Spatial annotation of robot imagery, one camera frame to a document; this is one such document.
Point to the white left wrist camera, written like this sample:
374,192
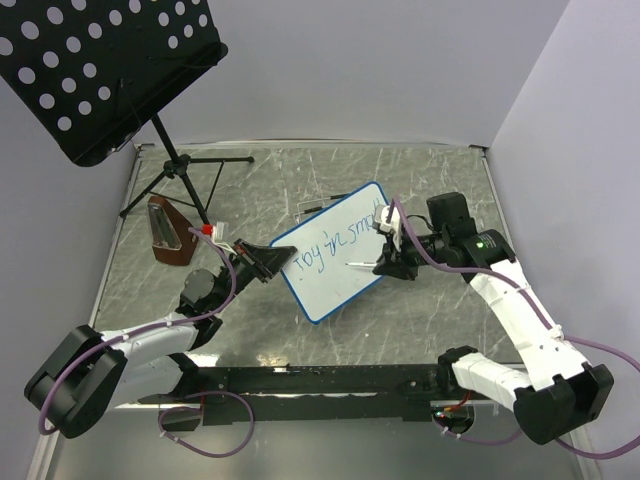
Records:
217,232

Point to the brown wooden metronome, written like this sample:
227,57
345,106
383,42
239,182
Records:
172,242

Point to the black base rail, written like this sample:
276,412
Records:
304,393

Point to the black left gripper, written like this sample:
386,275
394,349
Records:
262,261

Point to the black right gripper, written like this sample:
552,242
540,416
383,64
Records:
395,264

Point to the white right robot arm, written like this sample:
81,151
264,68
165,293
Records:
558,390

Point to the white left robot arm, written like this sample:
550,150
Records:
91,372

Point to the white whiteboard marker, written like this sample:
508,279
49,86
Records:
369,265

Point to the black perforated music stand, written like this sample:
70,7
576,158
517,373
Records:
95,72

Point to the blue framed whiteboard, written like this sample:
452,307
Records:
317,276

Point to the wire whiteboard stand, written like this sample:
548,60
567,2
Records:
308,208

